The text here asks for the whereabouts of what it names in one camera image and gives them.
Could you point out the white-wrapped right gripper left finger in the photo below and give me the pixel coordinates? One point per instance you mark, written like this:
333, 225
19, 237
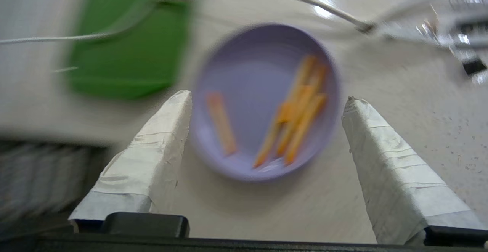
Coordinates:
145, 160

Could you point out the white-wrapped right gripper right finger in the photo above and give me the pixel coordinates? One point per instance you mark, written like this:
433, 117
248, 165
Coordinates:
396, 175

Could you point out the purple plate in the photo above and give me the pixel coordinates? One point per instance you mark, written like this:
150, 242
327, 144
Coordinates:
251, 73

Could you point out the silver microwave oven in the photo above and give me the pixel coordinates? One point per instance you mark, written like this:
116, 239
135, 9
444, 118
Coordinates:
42, 175

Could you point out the green plastic tray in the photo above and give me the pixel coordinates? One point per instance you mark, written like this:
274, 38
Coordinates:
133, 53

